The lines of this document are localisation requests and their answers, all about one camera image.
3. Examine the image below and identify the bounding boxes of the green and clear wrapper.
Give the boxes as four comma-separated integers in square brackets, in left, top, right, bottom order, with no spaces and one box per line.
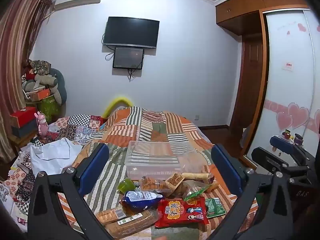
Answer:
[184,184,211,202]

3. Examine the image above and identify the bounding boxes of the orange cardboard box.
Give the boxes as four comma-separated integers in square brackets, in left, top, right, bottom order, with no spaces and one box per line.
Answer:
[28,88,51,102]

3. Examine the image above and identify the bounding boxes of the wall-mounted black television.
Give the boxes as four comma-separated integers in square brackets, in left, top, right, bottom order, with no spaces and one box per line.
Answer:
[102,17,160,49]

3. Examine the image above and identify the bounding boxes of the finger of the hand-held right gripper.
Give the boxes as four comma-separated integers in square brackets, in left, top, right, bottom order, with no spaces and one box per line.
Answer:
[251,147,312,178]
[270,135,315,163]

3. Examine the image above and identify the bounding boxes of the wooden overhead cabinet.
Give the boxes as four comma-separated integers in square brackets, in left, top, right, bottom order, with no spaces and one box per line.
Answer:
[215,0,310,36]

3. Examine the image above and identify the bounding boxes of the white wardrobe door pink hearts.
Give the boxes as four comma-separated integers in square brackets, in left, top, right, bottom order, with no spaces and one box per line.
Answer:
[244,9,320,167]

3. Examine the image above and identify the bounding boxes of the long biscuit pack green label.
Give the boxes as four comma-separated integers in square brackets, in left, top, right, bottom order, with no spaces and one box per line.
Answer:
[105,209,157,239]

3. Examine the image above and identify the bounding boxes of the red box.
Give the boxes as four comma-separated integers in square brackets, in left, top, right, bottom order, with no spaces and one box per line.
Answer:
[10,107,37,128]

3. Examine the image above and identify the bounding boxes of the grey knitted plush toy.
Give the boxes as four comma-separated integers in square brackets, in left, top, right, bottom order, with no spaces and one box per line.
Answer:
[34,74,58,87]

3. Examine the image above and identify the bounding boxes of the green jelly cup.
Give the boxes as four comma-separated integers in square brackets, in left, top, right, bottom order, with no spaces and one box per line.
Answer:
[117,178,136,194]

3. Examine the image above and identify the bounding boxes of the small green snack packet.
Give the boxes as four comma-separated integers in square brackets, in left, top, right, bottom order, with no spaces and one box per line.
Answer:
[205,197,227,218]

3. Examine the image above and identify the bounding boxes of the dark grey box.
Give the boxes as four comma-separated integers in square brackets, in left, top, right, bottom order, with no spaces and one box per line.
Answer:
[11,121,38,138]

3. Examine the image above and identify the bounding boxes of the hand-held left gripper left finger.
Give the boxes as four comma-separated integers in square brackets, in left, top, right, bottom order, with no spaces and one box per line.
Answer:
[27,144,118,240]

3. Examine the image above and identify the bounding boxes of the pink bunny toy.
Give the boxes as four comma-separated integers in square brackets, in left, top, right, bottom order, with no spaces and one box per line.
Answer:
[34,111,49,140]

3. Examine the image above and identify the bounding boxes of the biscuit pack with barcode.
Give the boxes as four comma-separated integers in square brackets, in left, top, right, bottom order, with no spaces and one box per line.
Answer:
[95,207,127,225]

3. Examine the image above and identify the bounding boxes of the clear plastic storage box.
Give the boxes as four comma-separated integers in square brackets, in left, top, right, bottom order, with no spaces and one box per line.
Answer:
[124,140,209,180]

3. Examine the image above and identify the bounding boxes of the small black monitor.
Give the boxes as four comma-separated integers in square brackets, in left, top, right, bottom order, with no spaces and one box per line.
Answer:
[112,47,145,70]

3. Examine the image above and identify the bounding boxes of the green gift box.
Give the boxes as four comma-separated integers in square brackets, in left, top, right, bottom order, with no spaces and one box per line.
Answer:
[37,95,61,123]

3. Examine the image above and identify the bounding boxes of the patterned cloth bundle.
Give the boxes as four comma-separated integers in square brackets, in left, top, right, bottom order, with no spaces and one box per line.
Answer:
[24,59,52,76]

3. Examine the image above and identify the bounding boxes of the clear packet of orange crackers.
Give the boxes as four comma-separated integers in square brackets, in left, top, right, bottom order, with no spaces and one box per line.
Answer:
[141,176,171,193]

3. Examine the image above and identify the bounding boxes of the striped brown curtain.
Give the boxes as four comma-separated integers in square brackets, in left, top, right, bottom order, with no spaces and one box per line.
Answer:
[0,0,56,165]

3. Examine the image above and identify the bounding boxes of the striped patchwork quilt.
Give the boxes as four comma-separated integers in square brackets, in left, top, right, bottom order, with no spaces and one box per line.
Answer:
[57,106,258,240]

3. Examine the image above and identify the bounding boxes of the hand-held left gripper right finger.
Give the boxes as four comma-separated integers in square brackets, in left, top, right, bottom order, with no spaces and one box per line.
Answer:
[207,144,294,240]

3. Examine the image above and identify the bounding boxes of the red snack packet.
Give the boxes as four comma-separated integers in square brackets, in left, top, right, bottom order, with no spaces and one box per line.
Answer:
[154,197,209,228]

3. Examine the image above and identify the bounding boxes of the long egg roll packet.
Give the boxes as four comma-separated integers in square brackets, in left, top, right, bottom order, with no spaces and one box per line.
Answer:
[181,171,213,182]

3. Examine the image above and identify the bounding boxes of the yellow foam tube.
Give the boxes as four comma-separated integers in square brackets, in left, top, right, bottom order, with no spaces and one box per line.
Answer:
[103,96,133,118]

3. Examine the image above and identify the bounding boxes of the blue snack packet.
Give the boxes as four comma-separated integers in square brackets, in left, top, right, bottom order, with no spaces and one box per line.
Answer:
[122,191,164,209]

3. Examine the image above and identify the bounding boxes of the white plastic bag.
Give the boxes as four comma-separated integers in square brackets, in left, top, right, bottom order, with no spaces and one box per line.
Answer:
[30,137,83,177]

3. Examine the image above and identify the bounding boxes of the brown wooden door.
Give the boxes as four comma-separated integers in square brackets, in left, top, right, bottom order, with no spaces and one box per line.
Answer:
[229,34,266,131]

